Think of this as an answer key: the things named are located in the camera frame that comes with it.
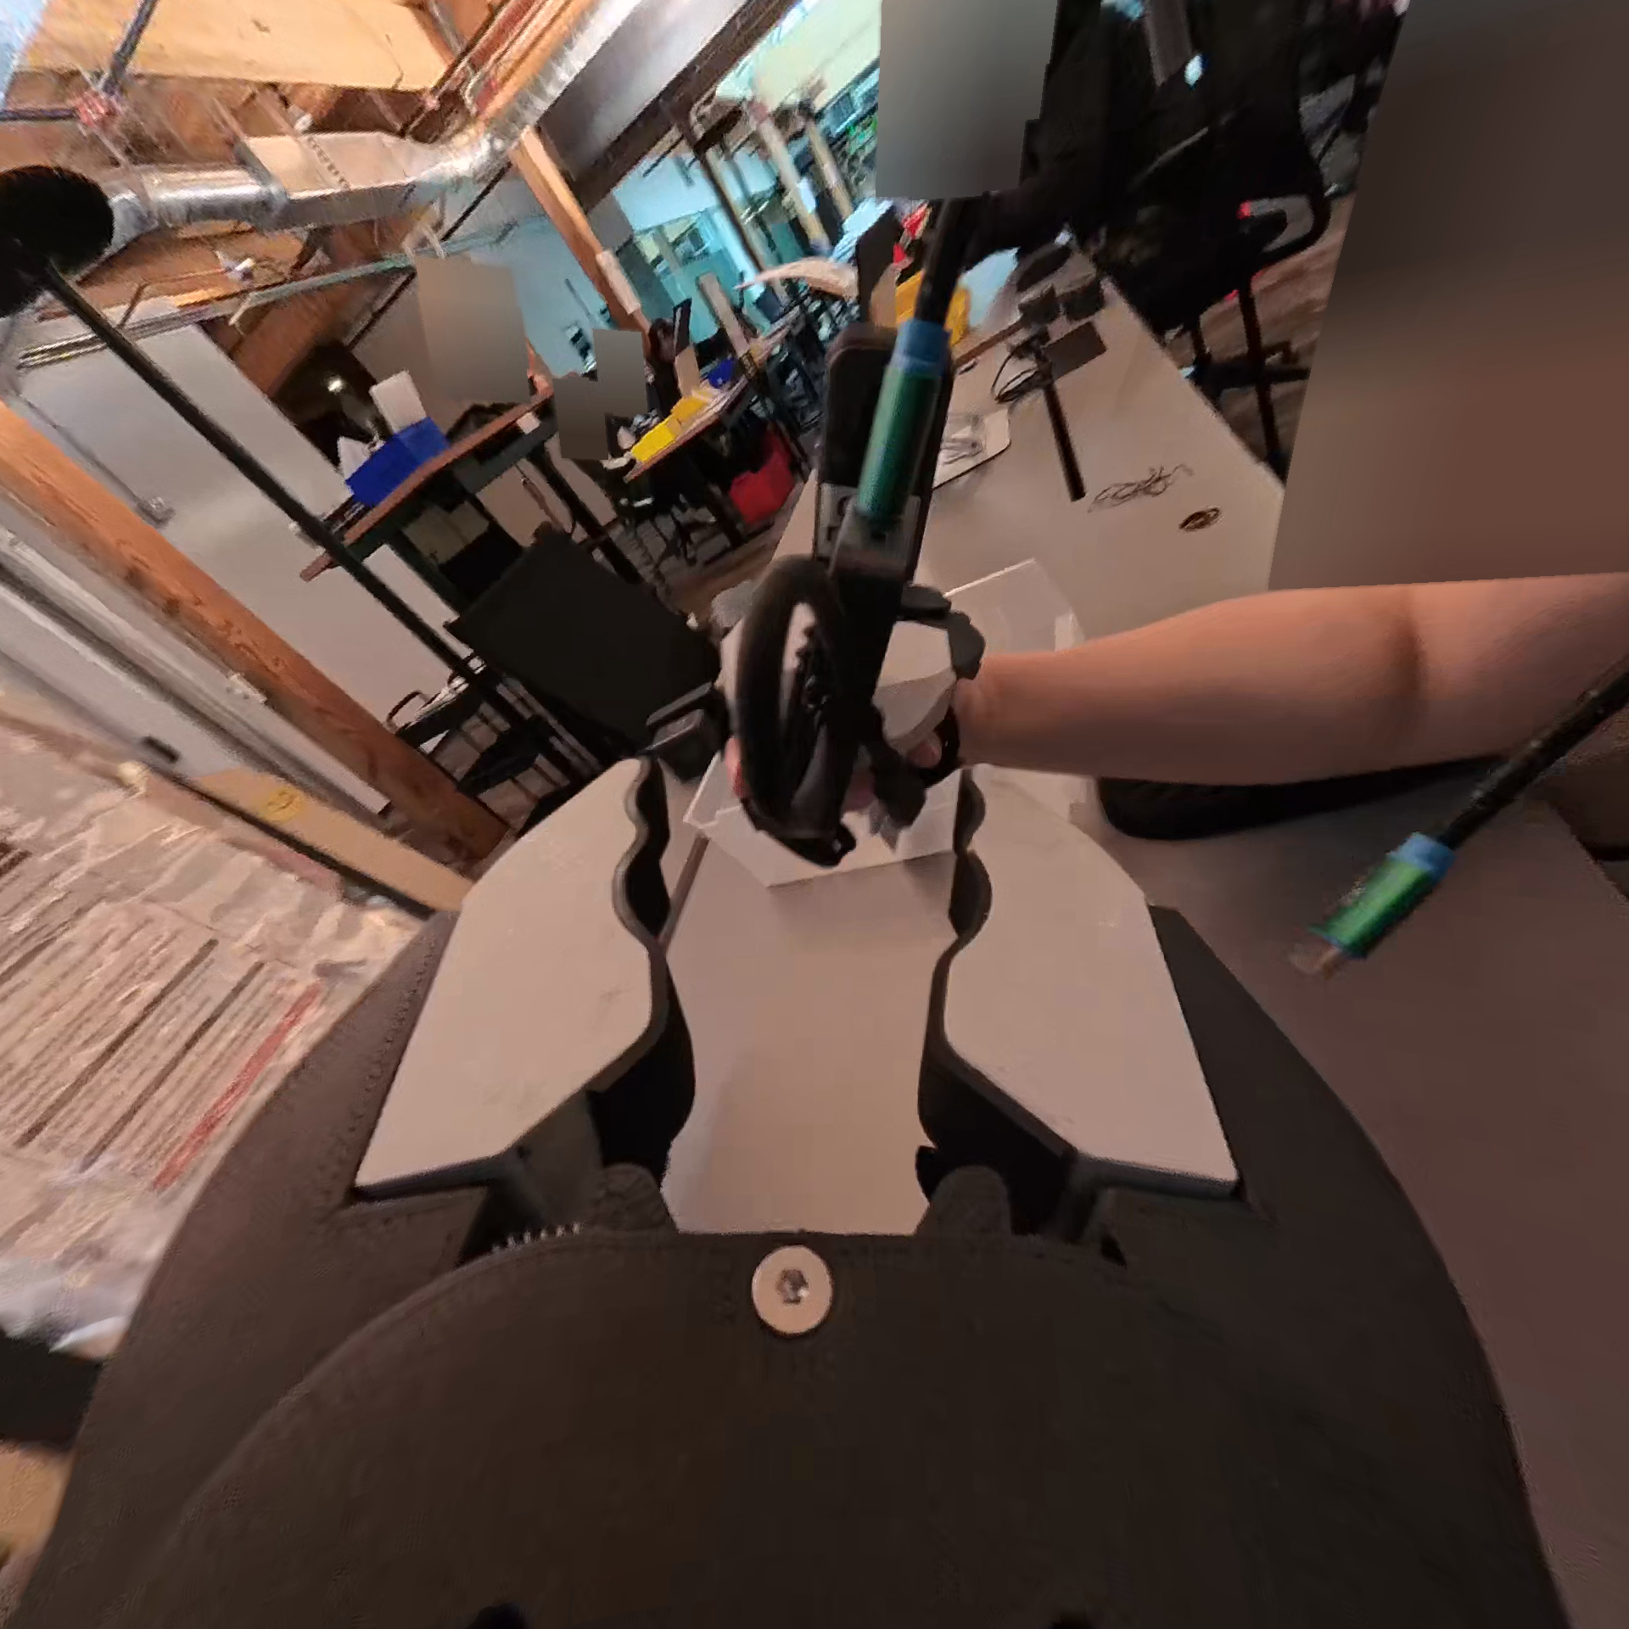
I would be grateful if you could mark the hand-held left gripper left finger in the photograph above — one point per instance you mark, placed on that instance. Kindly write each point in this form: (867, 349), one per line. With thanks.
(509, 1018)

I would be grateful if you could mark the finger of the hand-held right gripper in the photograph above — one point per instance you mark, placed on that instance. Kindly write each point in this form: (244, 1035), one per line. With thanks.
(850, 409)

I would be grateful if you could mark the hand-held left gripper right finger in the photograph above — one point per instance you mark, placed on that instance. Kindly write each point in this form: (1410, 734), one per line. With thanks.
(1083, 1018)

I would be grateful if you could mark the clear plastic bin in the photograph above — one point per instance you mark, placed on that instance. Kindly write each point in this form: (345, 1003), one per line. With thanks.
(1020, 614)

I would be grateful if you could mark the person's right forearm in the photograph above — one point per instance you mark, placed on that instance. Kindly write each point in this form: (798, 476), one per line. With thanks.
(1275, 675)

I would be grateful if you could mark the person's right hand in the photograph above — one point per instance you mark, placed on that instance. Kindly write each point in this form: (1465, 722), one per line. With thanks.
(979, 722)

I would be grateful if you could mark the red plastic crate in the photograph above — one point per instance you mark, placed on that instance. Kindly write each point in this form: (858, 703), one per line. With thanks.
(762, 484)

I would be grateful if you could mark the clear stand with white base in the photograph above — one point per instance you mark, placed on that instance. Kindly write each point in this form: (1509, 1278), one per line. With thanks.
(979, 447)

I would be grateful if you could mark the yellow plastic bin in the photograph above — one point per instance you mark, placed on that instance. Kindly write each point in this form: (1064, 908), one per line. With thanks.
(662, 442)
(946, 312)

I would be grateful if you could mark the black office chair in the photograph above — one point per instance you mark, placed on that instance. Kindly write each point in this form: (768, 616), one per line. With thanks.
(572, 633)

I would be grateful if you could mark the clear instruction sheet holder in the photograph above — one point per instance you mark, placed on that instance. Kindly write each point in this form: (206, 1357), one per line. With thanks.
(150, 1018)

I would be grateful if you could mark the blue plastic bin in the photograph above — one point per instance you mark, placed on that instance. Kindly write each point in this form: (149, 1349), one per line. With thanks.
(402, 462)

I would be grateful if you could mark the black floor lamp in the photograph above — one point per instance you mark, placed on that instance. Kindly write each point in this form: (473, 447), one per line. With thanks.
(53, 226)

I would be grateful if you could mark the silver air duct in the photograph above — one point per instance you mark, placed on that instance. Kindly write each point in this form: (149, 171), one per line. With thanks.
(318, 191)

